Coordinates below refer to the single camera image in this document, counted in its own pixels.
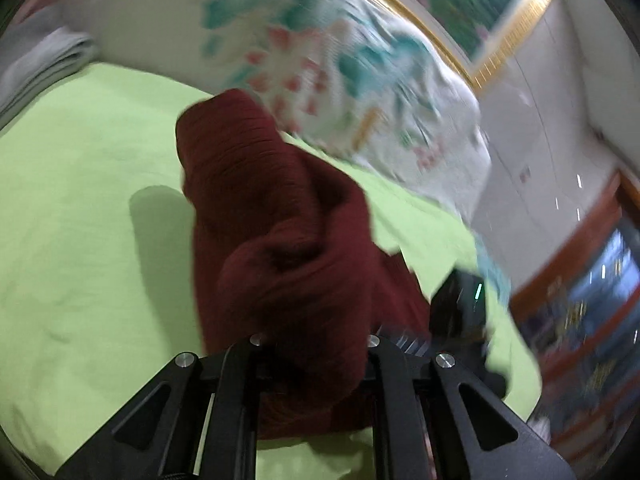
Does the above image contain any light blue printed sheet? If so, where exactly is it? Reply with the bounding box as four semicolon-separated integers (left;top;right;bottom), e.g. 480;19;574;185
474;237;512;308

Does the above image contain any light green bed sheet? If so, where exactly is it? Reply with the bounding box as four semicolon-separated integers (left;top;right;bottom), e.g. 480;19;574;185
0;60;543;480

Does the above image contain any floral white pillow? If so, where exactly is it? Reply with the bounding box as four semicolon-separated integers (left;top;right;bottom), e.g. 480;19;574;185
60;0;493;221

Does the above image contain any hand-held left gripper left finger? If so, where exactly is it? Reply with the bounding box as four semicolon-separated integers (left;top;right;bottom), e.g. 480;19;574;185
55;332;263;480

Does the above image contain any grey folded garment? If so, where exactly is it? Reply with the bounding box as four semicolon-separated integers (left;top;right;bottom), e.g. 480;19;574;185
0;7;98;131

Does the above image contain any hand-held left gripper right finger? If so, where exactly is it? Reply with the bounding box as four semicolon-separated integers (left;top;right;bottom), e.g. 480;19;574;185
365;334;576;480

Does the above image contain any gold framed landscape painting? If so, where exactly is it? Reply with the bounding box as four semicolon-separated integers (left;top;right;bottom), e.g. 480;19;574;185
335;0;558;91

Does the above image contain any dark red zip sweater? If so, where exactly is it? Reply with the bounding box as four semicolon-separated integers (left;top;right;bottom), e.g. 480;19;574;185
175;88;436;441

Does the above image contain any wooden cabinet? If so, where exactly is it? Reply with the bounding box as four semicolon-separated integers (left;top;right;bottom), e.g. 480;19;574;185
510;170;640;461

